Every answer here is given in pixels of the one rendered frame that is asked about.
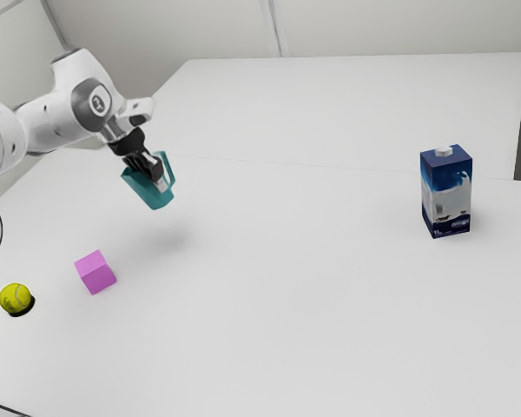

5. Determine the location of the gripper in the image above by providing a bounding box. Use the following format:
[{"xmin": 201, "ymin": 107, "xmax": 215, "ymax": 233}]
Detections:
[{"xmin": 108, "ymin": 127, "xmax": 168, "ymax": 194}]

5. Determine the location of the teal faceted mug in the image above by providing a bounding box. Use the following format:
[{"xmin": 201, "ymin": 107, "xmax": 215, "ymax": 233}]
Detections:
[{"xmin": 120, "ymin": 149, "xmax": 176, "ymax": 212}]

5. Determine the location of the pink cube block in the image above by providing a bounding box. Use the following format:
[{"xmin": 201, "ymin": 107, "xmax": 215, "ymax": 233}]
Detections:
[{"xmin": 73, "ymin": 248, "xmax": 117, "ymax": 296}]

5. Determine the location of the yellow tennis ball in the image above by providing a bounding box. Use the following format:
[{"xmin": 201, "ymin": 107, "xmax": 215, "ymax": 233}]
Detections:
[{"xmin": 0, "ymin": 282, "xmax": 32, "ymax": 314}]

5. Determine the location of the blue and white carton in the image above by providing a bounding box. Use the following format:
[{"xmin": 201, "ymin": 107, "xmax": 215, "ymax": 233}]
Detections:
[{"xmin": 419, "ymin": 143, "xmax": 474, "ymax": 240}]

